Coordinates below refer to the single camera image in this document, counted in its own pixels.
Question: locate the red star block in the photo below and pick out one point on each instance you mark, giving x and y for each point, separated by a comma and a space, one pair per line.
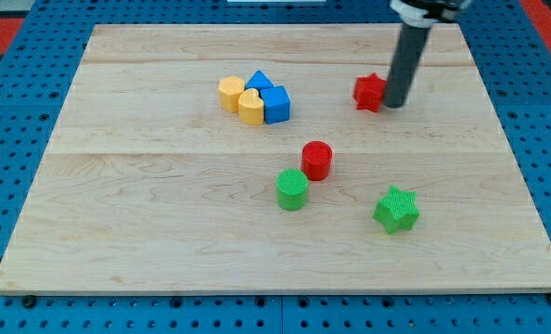
368, 92

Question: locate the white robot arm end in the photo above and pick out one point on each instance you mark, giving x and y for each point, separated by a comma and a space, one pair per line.
425, 13

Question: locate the blue cube block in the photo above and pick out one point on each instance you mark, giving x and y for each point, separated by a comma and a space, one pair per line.
276, 104

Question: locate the green star block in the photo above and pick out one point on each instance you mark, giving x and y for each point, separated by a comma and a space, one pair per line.
397, 210

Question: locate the green cylinder block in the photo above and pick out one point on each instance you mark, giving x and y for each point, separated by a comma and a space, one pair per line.
291, 189

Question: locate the red cylinder block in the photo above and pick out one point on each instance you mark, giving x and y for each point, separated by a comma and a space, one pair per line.
316, 159

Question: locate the yellow heart block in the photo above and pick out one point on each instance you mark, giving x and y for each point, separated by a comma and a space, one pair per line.
251, 107

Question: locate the light wooden board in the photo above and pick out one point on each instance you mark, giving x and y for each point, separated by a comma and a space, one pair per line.
148, 187

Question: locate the blue triangle block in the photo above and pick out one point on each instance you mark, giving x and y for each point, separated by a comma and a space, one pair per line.
259, 81

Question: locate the yellow hexagon block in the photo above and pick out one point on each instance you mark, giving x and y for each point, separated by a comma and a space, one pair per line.
229, 90

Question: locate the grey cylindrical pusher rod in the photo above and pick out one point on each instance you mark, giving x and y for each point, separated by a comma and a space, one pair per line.
405, 61

